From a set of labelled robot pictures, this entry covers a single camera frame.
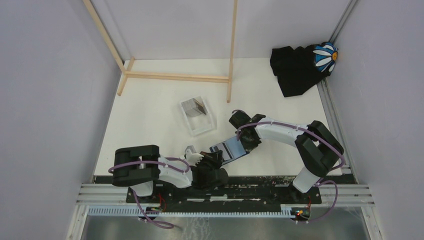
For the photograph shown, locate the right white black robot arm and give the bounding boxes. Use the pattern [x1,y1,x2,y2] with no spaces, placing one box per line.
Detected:
[228,110,346,204]

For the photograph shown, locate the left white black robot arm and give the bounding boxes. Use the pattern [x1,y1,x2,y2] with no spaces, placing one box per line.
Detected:
[108,145,229,204]

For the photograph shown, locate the silver credit card stack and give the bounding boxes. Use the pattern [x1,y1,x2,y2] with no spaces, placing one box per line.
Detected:
[181,98,207,117]

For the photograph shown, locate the white slotted cable duct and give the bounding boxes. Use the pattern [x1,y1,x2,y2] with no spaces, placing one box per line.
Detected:
[88,205,306,219]

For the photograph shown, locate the aluminium rail frame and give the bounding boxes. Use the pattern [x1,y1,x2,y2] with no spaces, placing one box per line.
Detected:
[66,1,381,240]

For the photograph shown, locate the wooden frame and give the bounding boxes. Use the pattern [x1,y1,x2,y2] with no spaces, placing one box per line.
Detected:
[82,0,238,103]

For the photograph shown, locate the clear plastic card box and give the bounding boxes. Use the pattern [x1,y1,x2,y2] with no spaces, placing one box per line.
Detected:
[179,95,217,137]

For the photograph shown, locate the black cloth with daisy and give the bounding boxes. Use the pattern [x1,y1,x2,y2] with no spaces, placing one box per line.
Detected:
[269,42,339,98]

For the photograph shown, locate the silver white credit card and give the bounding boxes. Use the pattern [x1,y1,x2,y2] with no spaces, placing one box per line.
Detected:
[210,142,235,162]

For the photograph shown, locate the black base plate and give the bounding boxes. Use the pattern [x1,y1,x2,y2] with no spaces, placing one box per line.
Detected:
[138,176,324,214]

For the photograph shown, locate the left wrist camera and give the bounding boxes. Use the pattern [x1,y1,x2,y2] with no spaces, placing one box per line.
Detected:
[184,145,204,166]

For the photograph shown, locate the blue leather card holder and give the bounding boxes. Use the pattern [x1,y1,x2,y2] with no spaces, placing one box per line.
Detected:
[209,136,249,165]

